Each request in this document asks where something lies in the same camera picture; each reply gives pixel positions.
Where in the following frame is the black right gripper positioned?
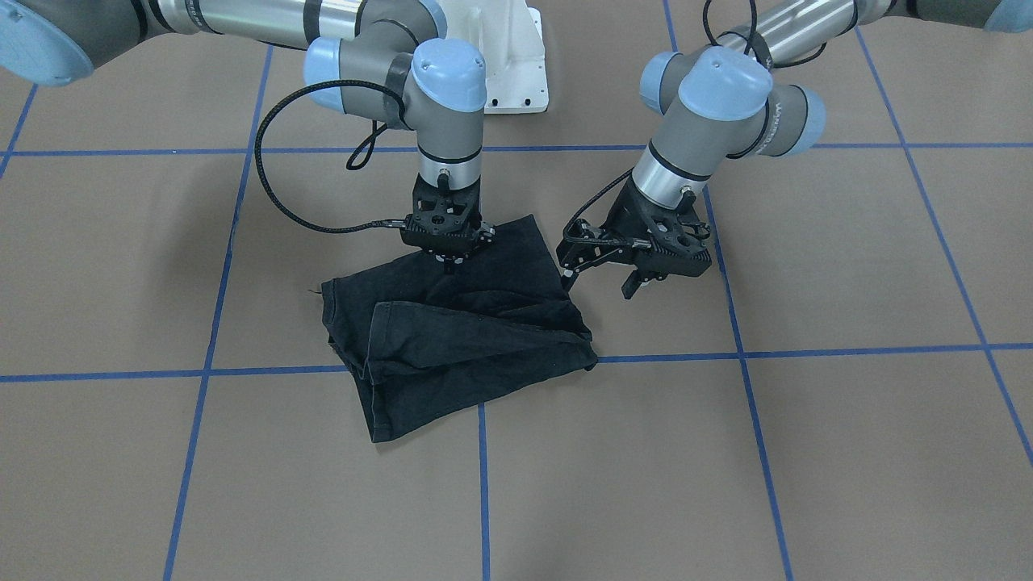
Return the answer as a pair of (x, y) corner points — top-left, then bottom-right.
(400, 177), (496, 275)

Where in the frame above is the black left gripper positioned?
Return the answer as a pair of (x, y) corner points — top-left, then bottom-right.
(557, 179), (713, 300)

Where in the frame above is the black graphic t-shirt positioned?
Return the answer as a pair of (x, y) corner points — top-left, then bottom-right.
(320, 215), (598, 444)

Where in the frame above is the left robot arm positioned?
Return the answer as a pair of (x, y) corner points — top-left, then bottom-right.
(557, 1), (1031, 299)

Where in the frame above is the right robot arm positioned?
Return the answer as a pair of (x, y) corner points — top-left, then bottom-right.
(1, 1), (495, 267)

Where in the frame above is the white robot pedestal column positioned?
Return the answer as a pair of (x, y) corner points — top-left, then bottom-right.
(440, 1), (550, 115)

